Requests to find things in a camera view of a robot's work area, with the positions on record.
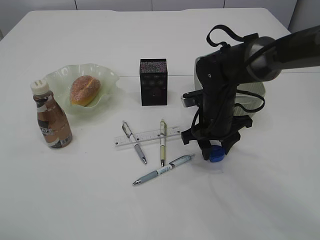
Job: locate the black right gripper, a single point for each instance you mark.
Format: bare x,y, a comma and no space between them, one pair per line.
225,131

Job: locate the blue pencil sharpener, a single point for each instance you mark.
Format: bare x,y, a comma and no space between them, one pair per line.
217,154

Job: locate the grey grip pen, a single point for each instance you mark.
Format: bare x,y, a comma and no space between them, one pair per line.
125,127

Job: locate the clear plastic ruler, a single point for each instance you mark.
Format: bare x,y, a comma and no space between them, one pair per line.
146,136

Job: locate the sugared bread roll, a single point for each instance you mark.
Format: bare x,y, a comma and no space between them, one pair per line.
83,90

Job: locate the brown coffee drink bottle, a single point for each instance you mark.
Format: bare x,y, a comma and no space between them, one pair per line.
51,118

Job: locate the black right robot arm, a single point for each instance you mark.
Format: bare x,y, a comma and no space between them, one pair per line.
254,59

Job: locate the blue grey pen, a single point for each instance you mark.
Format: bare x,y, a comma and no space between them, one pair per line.
173,164

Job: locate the green white pen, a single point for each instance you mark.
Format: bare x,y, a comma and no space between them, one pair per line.
162,142

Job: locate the green plastic woven basket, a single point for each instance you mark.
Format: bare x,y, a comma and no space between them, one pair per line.
248,102

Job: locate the black square pen holder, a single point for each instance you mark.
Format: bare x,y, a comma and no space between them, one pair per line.
153,73

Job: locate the wavy green glass plate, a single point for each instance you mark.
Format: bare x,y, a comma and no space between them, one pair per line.
60,82

